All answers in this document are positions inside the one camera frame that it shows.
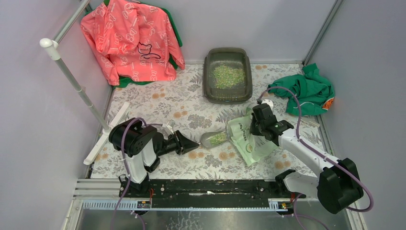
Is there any metal litter scoop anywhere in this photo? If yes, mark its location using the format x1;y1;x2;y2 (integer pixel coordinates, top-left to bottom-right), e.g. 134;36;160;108
200;130;228;149

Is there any floral patterned mat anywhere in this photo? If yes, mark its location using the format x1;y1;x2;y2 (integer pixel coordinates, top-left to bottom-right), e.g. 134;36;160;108
108;64;313;180

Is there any crumpled green garment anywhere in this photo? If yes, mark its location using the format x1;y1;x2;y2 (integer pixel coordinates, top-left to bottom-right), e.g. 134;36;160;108
268;63;335;116

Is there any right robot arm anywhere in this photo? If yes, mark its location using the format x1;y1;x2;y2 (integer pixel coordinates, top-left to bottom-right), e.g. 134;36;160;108
250;103;364;214

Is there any pink hooded jacket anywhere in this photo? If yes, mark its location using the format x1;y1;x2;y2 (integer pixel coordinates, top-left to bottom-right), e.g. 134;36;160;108
79;0;186;86

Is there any white clothes rack pole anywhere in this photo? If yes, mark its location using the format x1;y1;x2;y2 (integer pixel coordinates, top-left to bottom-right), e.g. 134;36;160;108
39;38;130;165

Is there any green cat litter pile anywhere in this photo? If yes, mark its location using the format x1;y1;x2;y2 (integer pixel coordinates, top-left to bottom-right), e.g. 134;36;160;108
212;65;245;89

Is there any beige bag sealing clip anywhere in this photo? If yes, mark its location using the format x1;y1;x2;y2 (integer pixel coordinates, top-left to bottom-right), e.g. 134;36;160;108
301;116;320;128

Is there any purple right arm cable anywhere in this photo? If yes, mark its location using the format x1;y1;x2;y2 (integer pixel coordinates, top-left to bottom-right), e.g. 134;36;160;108
257;86;375;230

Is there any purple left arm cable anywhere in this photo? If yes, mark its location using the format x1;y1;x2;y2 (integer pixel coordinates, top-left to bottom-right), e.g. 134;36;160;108
109;117;166;230

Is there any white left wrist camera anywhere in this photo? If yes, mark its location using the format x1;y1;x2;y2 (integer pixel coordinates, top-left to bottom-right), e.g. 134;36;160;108
163;120;175;135

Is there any green cat litter bag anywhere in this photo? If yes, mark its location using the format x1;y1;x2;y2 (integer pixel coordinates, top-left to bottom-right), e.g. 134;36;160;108
226;107;278;166

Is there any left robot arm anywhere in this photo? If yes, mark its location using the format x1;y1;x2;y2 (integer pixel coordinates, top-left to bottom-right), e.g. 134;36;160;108
109;118;199;197

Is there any green garment behind jacket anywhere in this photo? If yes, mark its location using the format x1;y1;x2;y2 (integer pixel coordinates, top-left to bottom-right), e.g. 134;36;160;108
83;0;183;89

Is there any grey plastic litter box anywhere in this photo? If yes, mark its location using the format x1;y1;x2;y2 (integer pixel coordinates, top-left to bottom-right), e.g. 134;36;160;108
203;47;253;104

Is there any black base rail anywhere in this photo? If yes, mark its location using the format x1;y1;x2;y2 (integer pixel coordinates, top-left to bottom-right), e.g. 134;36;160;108
119;179;295;209

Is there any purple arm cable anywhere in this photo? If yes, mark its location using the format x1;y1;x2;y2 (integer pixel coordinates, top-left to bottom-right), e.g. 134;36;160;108
109;117;166;230
257;86;375;230

